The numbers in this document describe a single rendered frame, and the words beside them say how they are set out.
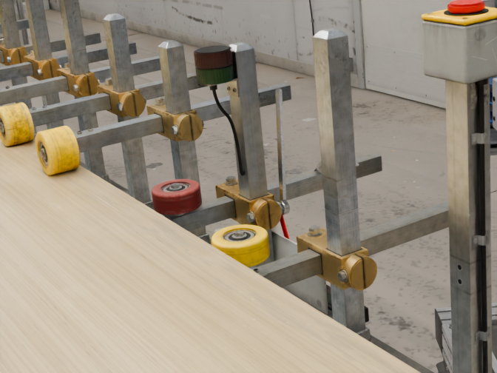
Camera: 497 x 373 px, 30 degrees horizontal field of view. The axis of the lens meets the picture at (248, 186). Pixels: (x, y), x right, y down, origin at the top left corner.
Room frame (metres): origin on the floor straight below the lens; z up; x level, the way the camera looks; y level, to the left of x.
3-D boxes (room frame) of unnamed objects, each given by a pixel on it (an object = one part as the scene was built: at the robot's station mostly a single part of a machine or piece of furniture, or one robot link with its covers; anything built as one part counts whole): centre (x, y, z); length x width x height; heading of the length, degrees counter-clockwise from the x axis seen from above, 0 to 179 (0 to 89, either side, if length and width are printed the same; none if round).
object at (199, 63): (1.43, 0.03, 1.11); 0.06 x 0.06 x 0.02
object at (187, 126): (1.70, 0.13, 0.95); 0.13 x 0.06 x 0.05; 29
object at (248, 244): (1.20, 0.02, 0.85); 0.08 x 0.08 x 0.11
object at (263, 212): (1.48, 0.01, 0.85); 0.13 x 0.06 x 0.05; 29
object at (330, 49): (1.24, -0.13, 0.93); 0.03 x 0.03 x 0.48; 29
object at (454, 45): (1.01, -0.26, 1.18); 0.07 x 0.07 x 0.08; 29
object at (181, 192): (1.43, 0.12, 0.85); 0.08 x 0.08 x 0.11
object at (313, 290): (1.44, -0.04, 0.75); 0.26 x 0.01 x 0.10; 29
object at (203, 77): (1.43, 0.03, 1.09); 0.06 x 0.06 x 0.02
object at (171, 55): (1.68, 0.11, 0.86); 0.03 x 0.03 x 0.48; 29
